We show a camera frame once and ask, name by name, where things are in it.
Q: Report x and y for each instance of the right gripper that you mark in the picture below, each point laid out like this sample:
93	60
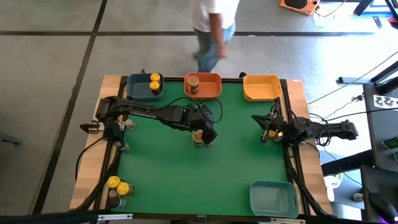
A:
276	119

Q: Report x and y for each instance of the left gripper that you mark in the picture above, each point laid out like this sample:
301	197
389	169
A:
202	118

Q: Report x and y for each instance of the dark spice jar yellow lid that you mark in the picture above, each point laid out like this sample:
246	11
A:
154	86
155	76
113	182
123	188
272	134

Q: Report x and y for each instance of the tall spice jar tan lid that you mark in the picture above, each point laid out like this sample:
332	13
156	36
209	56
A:
193	81
197	137

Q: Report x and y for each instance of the small glass jar cork stopper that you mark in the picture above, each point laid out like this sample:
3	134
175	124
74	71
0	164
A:
130	124
113	193

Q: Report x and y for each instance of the clear spice jar black cap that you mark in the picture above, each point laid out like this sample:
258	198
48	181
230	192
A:
120	145
115	202

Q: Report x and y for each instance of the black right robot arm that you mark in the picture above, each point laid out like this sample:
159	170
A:
326	130

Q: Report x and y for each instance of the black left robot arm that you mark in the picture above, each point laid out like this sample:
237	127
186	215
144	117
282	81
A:
149	113

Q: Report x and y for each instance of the yellow plastic bin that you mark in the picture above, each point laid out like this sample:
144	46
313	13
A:
261	88

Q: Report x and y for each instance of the green table mat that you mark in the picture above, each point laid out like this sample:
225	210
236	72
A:
186	174

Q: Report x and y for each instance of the orange plastic bin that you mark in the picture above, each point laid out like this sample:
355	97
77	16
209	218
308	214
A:
210	87

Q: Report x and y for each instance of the black clamp knob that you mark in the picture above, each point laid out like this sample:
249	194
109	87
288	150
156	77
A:
242	74
143	71

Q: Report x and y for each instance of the teal plastic bin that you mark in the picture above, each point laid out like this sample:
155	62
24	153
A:
273	199

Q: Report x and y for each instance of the dark blue plastic bin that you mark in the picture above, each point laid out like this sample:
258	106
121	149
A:
140	88

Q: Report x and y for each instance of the white plastic object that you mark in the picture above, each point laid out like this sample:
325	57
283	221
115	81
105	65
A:
334	183

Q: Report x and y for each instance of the black floor stand bar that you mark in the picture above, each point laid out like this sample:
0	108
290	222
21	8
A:
351	80

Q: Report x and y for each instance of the black desk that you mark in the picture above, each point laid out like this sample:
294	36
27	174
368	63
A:
379	130
379	186

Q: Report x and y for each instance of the person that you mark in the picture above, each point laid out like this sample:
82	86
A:
214	18

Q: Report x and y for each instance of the white paper black figures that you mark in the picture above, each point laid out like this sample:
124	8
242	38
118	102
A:
385	101

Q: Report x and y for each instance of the green circuit board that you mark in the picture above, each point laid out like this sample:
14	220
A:
390	143

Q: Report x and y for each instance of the orange box black top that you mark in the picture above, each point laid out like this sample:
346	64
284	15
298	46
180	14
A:
300	4

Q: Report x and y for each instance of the black computer mouse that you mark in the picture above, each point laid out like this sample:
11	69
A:
382	205

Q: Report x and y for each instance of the black stand legs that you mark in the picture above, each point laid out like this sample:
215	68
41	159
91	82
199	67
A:
373	4

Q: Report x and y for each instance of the dark floor object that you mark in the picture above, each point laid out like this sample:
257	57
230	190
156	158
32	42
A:
11	140

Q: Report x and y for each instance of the black table frame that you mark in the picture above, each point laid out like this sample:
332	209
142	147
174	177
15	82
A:
233	80

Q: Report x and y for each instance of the silver metal bracket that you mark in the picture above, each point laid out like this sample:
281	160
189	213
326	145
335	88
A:
287	220
115	216

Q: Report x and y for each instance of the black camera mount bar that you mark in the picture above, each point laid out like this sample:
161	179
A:
46	217

